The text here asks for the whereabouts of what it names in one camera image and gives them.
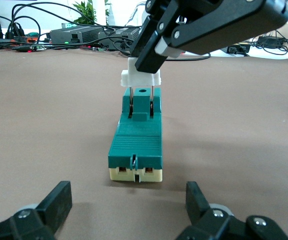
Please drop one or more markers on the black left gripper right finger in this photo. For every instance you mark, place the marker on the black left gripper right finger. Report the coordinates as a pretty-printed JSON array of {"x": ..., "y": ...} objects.
[{"x": 199, "y": 210}]

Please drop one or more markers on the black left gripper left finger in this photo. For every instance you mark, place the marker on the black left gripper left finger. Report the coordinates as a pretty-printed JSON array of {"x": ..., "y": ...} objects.
[{"x": 56, "y": 207}]

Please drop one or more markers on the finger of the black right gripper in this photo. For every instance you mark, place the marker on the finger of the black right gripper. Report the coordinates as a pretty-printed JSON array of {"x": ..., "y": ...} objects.
[
  {"x": 149, "y": 57},
  {"x": 144, "y": 32}
]

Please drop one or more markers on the black ribbed power supply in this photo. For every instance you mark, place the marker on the black ribbed power supply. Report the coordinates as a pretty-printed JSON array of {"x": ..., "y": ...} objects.
[
  {"x": 79, "y": 33},
  {"x": 126, "y": 32}
]

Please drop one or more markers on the green leafy plant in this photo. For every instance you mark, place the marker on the green leafy plant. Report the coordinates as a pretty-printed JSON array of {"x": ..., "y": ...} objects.
[{"x": 87, "y": 11}]

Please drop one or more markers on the orange black connectors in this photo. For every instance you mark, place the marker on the orange black connectors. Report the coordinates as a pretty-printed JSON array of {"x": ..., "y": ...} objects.
[{"x": 25, "y": 39}]

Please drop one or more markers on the black power adapter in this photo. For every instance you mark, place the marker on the black power adapter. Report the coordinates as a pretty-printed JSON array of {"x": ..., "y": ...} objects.
[{"x": 269, "y": 40}]

